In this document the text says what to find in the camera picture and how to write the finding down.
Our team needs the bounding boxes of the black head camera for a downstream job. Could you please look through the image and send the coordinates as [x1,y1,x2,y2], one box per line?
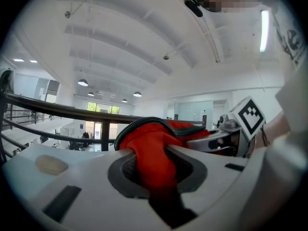
[183,0,204,18]

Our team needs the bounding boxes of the white table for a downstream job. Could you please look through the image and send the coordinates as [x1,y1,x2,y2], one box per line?
[1,143,114,202]

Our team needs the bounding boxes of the large window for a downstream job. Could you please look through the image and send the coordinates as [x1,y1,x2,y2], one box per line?
[86,102,121,115]

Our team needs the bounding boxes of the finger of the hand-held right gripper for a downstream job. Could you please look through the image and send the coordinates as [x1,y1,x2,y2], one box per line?
[215,146,239,156]
[186,128,241,153]

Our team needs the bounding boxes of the person's white printed shirt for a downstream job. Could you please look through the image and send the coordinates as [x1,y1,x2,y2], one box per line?
[240,6,308,231]

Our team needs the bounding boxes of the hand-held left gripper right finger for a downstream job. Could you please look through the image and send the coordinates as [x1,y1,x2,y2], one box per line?
[166,144,262,231]

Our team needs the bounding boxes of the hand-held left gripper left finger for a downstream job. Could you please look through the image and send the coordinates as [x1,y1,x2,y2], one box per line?
[32,149,172,231]

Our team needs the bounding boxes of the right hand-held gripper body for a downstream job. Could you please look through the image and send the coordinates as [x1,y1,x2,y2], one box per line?
[218,95,266,158]

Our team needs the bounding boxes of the beige oval object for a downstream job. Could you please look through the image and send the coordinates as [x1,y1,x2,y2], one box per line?
[35,154,69,176]

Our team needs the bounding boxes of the black metal railing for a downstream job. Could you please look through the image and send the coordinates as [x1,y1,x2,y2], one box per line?
[0,91,205,165]

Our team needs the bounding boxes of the person's right forearm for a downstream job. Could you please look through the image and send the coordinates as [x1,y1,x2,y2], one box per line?
[255,111,293,150]

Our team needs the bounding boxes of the red cloth with black trim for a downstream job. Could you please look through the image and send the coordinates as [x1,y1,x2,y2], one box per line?
[114,116,223,203]

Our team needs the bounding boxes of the black wrist strap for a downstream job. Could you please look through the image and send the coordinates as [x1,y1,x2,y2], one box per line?
[260,124,270,147]

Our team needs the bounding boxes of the long ceiling light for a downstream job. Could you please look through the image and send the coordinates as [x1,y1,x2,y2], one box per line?
[259,10,270,52]

